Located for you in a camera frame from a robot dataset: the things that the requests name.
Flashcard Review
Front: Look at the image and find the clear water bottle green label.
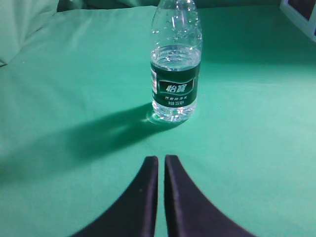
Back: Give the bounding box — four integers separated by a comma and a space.
150, 0, 202, 122

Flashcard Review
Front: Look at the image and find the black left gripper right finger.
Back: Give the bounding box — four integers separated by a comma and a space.
164, 155, 254, 237

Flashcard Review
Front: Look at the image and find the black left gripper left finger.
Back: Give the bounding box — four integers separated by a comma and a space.
73, 156, 158, 237

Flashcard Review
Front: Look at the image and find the green cloth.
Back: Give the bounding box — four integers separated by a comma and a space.
0, 5, 316, 237

